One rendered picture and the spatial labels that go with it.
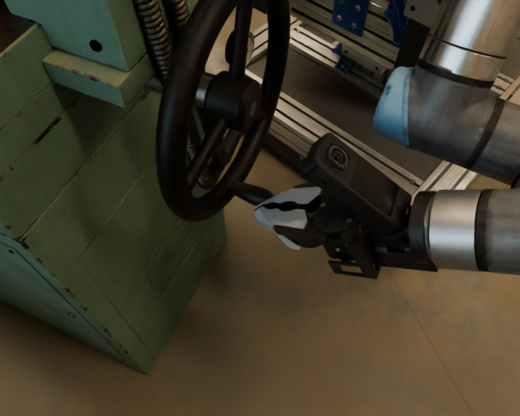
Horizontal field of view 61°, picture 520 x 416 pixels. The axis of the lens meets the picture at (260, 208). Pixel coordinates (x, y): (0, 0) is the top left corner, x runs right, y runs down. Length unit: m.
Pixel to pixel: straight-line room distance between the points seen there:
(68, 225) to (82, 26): 0.28
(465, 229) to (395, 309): 0.89
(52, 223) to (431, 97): 0.46
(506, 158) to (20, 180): 0.50
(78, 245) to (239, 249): 0.71
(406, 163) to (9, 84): 1.02
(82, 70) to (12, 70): 0.06
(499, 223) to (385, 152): 0.91
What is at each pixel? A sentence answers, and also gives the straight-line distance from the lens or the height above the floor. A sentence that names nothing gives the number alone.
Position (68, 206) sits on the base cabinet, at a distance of 0.63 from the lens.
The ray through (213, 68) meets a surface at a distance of 0.86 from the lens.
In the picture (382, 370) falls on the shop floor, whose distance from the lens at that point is 1.24.
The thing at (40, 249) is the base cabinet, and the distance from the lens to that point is 0.62.
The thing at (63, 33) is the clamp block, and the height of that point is 0.90.
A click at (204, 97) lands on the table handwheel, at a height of 0.82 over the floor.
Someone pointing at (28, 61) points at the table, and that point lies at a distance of 0.52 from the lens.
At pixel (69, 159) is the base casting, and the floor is 0.74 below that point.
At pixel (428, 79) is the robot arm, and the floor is 0.88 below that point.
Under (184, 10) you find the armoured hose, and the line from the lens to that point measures 0.51.
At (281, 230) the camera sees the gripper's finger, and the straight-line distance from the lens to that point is 0.49.
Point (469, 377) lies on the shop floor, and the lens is 1.30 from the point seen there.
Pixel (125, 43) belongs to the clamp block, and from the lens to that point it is 0.46.
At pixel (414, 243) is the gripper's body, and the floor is 0.81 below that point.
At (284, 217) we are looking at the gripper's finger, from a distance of 0.50.
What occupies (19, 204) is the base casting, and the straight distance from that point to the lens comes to 0.56.
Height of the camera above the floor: 1.17
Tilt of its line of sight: 57 degrees down
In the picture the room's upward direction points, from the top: straight up
